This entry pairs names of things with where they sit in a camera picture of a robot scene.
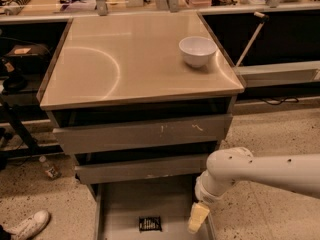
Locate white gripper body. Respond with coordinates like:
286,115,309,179
194,178,220,205

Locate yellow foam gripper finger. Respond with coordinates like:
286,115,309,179
188,202,210,234

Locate black rxbar chocolate bar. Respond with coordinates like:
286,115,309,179
139,216,162,232

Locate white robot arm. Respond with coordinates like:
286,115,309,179
188,147,320,234

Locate grey open bottom drawer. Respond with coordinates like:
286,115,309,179
93,174,217,240

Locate grey drawer cabinet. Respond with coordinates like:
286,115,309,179
36,11,247,240

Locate grey middle drawer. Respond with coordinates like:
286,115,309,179
72,153,209,184

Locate grey top drawer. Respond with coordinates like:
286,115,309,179
53,114,232,154

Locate white bowl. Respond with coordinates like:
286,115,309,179
179,36,218,68

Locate plastic water bottle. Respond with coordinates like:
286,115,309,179
39,156,61,179

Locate white sneaker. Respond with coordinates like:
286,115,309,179
6,210,50,240

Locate black metal stand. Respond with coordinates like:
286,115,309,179
0,98,62,158

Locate black headphones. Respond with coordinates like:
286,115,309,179
1,58,27,92

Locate black bag with label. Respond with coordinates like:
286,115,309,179
4,44,51,74

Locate black cable on floor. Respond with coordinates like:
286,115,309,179
259,96,300,106

